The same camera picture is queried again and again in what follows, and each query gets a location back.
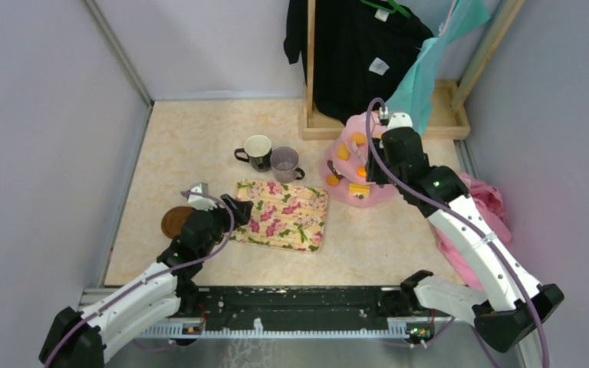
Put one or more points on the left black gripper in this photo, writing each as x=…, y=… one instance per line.
x=242, y=209

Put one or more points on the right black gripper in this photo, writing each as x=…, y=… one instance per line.
x=375, y=160

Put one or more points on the round orange cookie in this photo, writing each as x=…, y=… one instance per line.
x=359, y=139

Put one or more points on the orange fish-shaped cake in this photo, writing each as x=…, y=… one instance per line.
x=361, y=172

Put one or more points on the floral rectangular tray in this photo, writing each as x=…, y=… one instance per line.
x=284, y=216

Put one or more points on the yellow rectangular biscuit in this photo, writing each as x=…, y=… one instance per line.
x=342, y=152

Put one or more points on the yellow layered cake slice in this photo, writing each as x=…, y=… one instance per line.
x=359, y=191

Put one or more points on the chocolate triangle cake slice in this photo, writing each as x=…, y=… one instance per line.
x=331, y=167

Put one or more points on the orange flower-shaped cookie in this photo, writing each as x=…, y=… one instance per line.
x=332, y=180

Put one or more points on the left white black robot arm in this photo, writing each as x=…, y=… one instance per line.
x=92, y=336

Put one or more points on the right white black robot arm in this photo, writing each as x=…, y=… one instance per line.
x=511, y=303

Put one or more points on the teal garment hanging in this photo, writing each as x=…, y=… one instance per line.
x=413, y=94

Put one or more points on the wooden clothes rack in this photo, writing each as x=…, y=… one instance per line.
x=448, y=118

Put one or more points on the black mug white inside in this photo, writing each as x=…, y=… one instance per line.
x=256, y=152

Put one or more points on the pink three-tier cake stand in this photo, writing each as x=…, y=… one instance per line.
x=369, y=125

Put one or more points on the brown round coaster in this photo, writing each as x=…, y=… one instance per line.
x=174, y=219

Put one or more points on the pink crumpled towel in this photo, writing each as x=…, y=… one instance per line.
x=490, y=204

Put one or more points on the black t-shirt on hanger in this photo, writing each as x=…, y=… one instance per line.
x=361, y=52

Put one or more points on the green clothes hanger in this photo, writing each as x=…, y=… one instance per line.
x=392, y=7

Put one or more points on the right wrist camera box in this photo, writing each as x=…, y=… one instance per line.
x=399, y=120

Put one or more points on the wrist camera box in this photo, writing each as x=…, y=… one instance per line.
x=198, y=197
x=399, y=120

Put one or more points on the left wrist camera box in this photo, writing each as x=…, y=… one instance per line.
x=198, y=197

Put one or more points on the grey mug black handle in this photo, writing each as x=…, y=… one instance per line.
x=284, y=163

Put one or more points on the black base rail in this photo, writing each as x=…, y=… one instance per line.
x=315, y=312

